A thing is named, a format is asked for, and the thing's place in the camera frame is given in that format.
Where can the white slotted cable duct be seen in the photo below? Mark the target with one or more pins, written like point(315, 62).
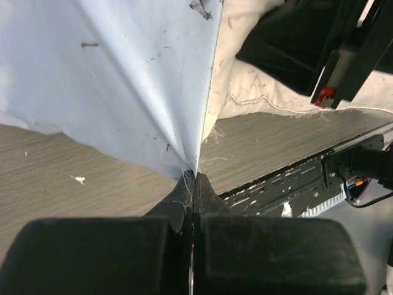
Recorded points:
point(324, 206)

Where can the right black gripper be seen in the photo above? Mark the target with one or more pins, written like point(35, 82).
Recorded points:
point(291, 43)

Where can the white pillow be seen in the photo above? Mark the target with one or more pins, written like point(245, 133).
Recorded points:
point(239, 88)

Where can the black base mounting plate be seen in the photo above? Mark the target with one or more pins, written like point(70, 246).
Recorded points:
point(304, 184)

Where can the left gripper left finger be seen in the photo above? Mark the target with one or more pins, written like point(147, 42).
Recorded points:
point(175, 210)

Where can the light blue pillowcase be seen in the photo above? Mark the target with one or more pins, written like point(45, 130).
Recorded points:
point(129, 78)

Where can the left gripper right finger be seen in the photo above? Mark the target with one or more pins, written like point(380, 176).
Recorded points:
point(205, 200)

